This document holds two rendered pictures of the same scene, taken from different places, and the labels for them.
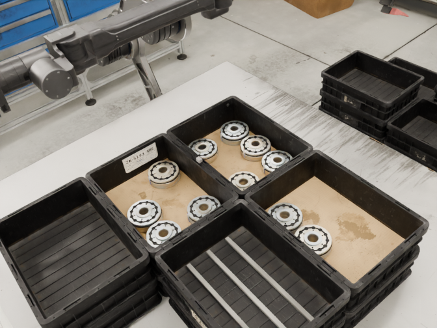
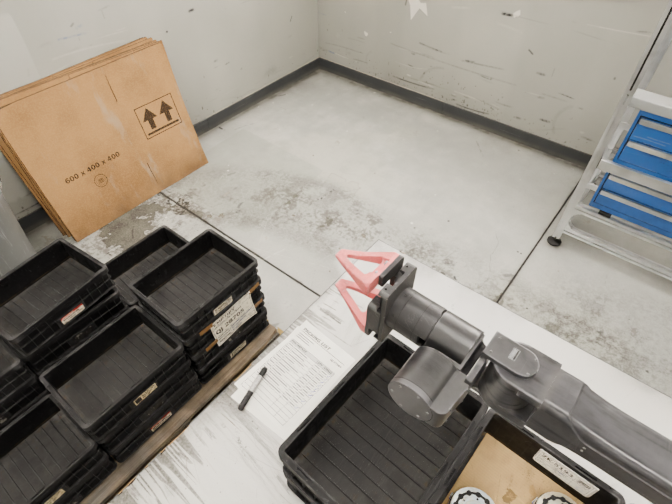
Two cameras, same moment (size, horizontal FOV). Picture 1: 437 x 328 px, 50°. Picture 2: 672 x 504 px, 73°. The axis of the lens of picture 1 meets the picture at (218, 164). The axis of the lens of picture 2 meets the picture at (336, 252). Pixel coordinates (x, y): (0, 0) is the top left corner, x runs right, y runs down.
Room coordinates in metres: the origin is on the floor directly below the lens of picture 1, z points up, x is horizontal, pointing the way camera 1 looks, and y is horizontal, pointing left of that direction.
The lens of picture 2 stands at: (0.59, 0.08, 1.93)
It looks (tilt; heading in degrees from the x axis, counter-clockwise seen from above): 47 degrees down; 75
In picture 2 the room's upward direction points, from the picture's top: straight up
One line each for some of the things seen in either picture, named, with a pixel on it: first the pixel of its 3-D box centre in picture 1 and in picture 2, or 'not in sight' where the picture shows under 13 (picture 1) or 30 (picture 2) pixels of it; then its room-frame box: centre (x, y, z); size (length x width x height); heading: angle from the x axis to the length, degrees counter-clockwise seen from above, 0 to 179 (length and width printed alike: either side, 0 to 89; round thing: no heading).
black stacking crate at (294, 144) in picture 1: (237, 153); not in sight; (1.13, -0.07, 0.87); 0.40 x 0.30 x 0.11; 34
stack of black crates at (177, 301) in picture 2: not in sight; (206, 307); (0.36, 1.31, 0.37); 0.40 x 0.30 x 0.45; 36
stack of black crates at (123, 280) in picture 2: not in sight; (155, 277); (0.13, 1.63, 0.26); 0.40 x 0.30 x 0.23; 36
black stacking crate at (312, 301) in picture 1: (248, 287); not in sight; (0.63, -0.04, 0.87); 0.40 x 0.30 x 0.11; 34
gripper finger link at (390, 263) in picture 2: not in sight; (366, 276); (0.72, 0.43, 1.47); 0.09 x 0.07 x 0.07; 125
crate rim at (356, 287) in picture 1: (331, 212); not in sight; (0.80, -0.29, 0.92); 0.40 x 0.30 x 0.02; 34
